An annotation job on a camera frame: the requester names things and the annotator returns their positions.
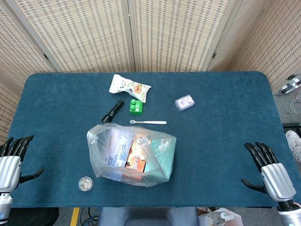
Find yellow floor tape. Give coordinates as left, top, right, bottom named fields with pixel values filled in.
left=70, top=207, right=81, bottom=226

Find white snack packet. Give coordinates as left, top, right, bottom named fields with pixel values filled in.
left=108, top=73, right=152, bottom=104

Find white power strip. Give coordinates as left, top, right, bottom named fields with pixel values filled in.
left=278, top=73, right=301, bottom=95

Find green box with round caps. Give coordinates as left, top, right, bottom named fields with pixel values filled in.
left=128, top=98, right=144, bottom=116

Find black flashlight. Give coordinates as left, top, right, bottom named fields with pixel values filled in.
left=101, top=99, right=125, bottom=124

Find clear case with purple label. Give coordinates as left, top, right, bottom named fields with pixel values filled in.
left=174, top=94, right=196, bottom=112

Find woven folding screen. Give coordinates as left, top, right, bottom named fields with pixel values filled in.
left=0, top=0, right=301, bottom=144

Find white sneaker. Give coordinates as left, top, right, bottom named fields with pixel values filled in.
left=285, top=129, right=301, bottom=163

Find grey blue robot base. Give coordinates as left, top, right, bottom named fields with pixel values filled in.
left=98, top=207, right=200, bottom=226

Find clear plastic storage box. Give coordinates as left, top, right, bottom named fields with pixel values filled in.
left=198, top=207, right=243, bottom=226

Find blue floor cables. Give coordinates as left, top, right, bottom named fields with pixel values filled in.
left=79, top=207, right=100, bottom=226

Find white blue printed box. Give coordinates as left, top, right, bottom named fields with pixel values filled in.
left=104, top=128, right=135, bottom=168

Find clear plastic bag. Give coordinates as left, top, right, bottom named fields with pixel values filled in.
left=86, top=122, right=177, bottom=188

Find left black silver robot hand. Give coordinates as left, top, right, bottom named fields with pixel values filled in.
left=0, top=135, right=45, bottom=194

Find white cable bundle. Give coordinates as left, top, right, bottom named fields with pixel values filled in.
left=289, top=94, right=301, bottom=116

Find blue table cloth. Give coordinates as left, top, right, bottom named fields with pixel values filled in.
left=6, top=71, right=301, bottom=209

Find round clear jar of clips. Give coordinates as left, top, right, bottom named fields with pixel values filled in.
left=77, top=176, right=95, bottom=193

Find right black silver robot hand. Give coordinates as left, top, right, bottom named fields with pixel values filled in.
left=240, top=141, right=297, bottom=202

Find white toothbrush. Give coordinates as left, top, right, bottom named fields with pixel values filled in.
left=129, top=119, right=167, bottom=125

